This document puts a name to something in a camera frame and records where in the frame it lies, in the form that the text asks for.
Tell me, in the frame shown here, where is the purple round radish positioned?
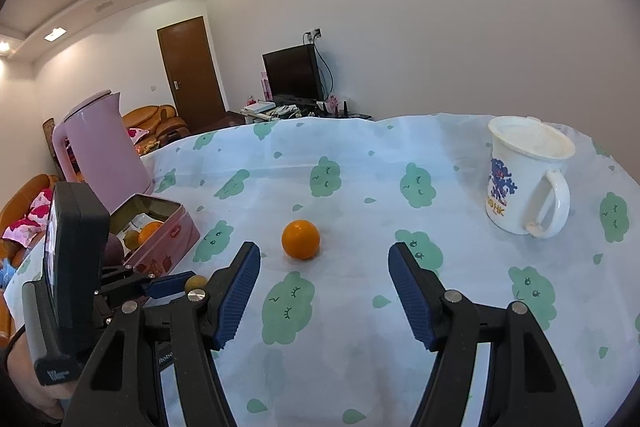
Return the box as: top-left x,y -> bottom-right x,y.
102,233 -> 125,267

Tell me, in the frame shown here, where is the brown longan fruit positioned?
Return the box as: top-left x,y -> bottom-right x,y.
124,230 -> 140,251

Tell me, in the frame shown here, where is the large orange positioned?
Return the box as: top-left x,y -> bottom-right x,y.
139,221 -> 163,246

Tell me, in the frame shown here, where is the small orange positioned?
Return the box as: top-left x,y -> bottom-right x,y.
281,220 -> 321,260

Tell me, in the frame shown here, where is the left human hand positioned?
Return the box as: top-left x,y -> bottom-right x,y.
4,333 -> 77,421

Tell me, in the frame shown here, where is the pink metal tin box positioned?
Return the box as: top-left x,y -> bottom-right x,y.
102,194 -> 201,277

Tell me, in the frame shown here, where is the pink floral cushion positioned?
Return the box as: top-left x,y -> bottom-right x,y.
1,188 -> 53,247

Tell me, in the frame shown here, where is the pink electric kettle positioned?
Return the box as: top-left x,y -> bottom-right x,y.
52,90 -> 152,212

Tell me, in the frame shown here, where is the brown wooden door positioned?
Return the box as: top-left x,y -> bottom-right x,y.
157,16 -> 227,132

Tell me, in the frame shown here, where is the tv stand with clutter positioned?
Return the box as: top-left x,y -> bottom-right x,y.
240,95 -> 373,124

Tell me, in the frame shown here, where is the white floral mug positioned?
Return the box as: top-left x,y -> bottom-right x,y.
485,116 -> 576,239

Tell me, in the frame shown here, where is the black television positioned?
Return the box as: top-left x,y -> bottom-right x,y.
262,44 -> 324,103

